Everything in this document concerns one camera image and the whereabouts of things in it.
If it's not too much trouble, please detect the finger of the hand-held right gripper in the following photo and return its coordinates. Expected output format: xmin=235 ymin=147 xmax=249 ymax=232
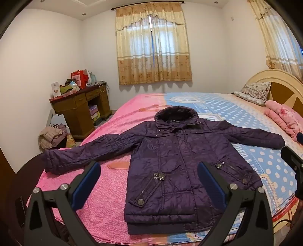
xmin=280 ymin=146 xmax=303 ymax=171

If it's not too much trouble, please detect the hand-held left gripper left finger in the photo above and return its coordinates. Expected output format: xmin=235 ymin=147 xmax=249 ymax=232
xmin=24 ymin=161 xmax=102 ymax=246

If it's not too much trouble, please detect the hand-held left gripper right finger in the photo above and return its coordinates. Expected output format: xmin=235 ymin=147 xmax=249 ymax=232
xmin=197 ymin=161 xmax=275 ymax=246

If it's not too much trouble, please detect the purple quilted jacket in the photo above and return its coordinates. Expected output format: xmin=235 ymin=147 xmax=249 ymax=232
xmin=44 ymin=106 xmax=286 ymax=236

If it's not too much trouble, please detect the pile of clothes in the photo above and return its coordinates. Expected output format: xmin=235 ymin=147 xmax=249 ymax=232
xmin=38 ymin=124 xmax=69 ymax=150

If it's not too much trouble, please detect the folded pink quilt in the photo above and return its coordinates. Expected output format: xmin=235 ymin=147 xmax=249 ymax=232
xmin=264 ymin=100 xmax=303 ymax=142

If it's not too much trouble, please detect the cream wooden headboard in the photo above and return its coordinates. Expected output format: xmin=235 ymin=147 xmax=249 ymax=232
xmin=244 ymin=69 xmax=303 ymax=111

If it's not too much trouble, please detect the blue polka dot blanket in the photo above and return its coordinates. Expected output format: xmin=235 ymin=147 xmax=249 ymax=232
xmin=163 ymin=92 xmax=300 ymax=240

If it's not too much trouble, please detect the dark wooden bed footboard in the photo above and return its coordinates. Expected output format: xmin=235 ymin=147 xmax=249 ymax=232
xmin=5 ymin=151 xmax=71 ymax=246

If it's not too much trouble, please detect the patterned pillow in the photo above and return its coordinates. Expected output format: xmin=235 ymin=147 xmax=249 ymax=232
xmin=233 ymin=82 xmax=272 ymax=106

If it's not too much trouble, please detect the white paper bag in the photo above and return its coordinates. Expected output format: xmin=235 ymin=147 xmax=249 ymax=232
xmin=49 ymin=114 xmax=70 ymax=133

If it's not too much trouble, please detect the stack of boxes in desk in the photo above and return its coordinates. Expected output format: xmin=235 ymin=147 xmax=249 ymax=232
xmin=89 ymin=105 xmax=101 ymax=124

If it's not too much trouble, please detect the brown wooden desk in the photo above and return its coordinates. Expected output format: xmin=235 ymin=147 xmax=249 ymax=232
xmin=49 ymin=83 xmax=112 ymax=140

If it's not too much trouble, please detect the white printed box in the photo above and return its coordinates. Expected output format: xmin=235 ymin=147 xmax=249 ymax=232
xmin=51 ymin=82 xmax=62 ymax=98

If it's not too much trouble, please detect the red gift box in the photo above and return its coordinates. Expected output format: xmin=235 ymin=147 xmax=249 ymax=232
xmin=71 ymin=70 xmax=89 ymax=89

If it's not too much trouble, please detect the beige patterned side curtain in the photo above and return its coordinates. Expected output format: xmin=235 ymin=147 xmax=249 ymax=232
xmin=247 ymin=0 xmax=303 ymax=78

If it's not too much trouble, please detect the beige patterned window curtain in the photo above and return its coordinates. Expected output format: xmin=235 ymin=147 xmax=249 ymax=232
xmin=115 ymin=2 xmax=193 ymax=86

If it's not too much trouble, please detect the dark curtain rod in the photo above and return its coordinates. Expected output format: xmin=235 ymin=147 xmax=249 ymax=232
xmin=111 ymin=1 xmax=185 ymax=11

